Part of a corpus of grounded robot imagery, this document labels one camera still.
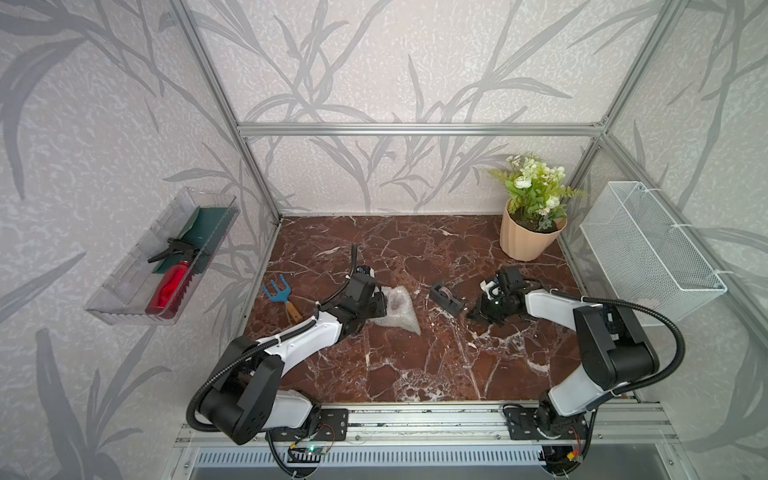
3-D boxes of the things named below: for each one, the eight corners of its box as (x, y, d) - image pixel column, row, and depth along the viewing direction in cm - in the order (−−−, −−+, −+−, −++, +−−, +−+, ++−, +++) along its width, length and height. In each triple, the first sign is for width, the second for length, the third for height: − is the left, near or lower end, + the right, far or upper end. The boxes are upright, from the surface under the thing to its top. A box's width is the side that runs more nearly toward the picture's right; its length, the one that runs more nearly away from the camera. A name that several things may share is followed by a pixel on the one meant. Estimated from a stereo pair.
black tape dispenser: (427, 299, 98) (428, 290, 94) (434, 290, 101) (435, 281, 96) (455, 318, 94) (457, 309, 90) (462, 308, 96) (464, 299, 92)
